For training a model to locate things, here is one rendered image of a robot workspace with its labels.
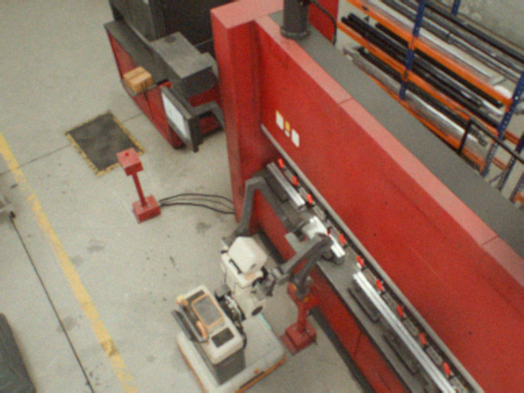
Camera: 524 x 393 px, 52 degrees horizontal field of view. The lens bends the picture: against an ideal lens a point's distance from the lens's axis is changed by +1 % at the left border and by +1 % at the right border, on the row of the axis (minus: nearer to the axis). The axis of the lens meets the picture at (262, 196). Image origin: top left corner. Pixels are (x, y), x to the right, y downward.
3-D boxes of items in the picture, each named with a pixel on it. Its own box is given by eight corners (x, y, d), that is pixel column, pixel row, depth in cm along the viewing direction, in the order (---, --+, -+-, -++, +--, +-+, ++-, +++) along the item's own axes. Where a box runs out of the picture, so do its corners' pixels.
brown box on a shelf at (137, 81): (119, 80, 516) (116, 70, 506) (143, 70, 524) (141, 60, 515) (133, 97, 499) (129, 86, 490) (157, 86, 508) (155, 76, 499)
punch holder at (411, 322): (399, 317, 327) (404, 304, 315) (410, 311, 330) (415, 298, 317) (415, 337, 319) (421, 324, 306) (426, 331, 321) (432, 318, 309)
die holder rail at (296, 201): (267, 172, 448) (267, 164, 440) (273, 169, 449) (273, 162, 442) (298, 213, 419) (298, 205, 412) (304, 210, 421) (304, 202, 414)
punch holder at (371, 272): (360, 268, 350) (363, 255, 338) (371, 263, 353) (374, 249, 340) (374, 286, 342) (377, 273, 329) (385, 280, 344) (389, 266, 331)
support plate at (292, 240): (284, 236, 391) (284, 235, 391) (314, 222, 399) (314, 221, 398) (296, 254, 381) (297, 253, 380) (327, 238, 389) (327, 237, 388)
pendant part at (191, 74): (168, 128, 453) (147, 42, 388) (193, 116, 462) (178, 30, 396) (196, 164, 426) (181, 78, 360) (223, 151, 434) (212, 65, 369)
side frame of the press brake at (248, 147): (235, 220, 526) (210, 10, 349) (308, 187, 550) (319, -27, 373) (246, 238, 512) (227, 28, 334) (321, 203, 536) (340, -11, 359)
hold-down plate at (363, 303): (347, 289, 375) (348, 286, 372) (354, 286, 376) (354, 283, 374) (373, 323, 358) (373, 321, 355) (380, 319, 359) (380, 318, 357)
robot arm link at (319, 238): (318, 225, 339) (327, 236, 333) (325, 232, 350) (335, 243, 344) (267, 273, 342) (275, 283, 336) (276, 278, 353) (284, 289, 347)
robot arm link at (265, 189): (254, 179, 355) (257, 186, 345) (261, 174, 355) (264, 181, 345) (284, 224, 375) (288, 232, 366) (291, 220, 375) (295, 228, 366)
